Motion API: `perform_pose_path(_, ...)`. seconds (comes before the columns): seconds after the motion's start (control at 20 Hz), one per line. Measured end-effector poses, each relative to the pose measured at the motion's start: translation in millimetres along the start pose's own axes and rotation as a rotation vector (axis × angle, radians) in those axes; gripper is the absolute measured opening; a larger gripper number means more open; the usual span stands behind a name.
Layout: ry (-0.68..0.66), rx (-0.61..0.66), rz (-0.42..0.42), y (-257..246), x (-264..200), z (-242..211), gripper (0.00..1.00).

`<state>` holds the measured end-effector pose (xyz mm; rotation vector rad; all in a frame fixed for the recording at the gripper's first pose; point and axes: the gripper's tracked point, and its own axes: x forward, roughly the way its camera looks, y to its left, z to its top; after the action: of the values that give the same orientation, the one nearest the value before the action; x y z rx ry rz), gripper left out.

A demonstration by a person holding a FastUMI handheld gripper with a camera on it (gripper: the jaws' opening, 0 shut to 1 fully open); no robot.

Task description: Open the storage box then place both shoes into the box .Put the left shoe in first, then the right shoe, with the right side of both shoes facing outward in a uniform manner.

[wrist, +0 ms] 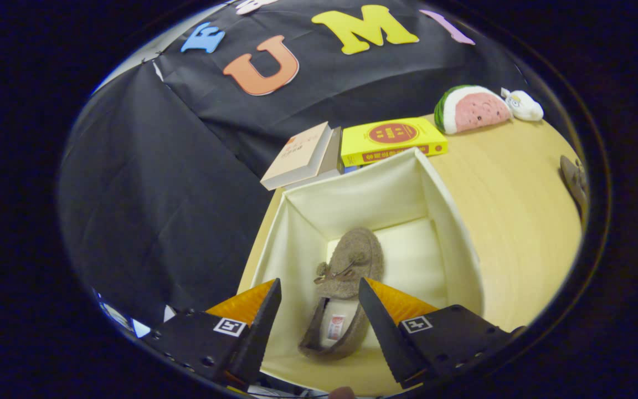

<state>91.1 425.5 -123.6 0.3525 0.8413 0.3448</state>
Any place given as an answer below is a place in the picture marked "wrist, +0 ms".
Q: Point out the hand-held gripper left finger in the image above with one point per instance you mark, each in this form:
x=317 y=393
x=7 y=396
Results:
x=255 y=327

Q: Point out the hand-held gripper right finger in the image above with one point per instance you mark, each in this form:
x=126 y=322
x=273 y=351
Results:
x=388 y=332

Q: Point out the brown fuzzy shoe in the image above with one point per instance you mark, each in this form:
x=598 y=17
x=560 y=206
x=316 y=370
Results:
x=574 y=180
x=352 y=255

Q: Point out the cream fabric storage box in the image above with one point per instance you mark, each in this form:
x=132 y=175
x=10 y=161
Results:
x=363 y=194

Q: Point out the blue book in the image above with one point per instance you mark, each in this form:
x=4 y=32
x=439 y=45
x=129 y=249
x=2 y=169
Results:
x=350 y=169

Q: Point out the beige book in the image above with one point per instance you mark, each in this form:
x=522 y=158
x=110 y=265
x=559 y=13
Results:
x=297 y=158

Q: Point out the white book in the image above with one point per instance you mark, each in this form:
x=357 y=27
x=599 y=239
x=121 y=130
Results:
x=334 y=152

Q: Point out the yellow book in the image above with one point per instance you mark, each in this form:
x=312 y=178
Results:
x=391 y=138

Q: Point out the watermelon slice plush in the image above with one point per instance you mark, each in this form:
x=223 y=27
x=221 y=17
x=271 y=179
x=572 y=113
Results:
x=474 y=111

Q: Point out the white plush toy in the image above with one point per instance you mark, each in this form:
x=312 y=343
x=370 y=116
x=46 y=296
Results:
x=524 y=105

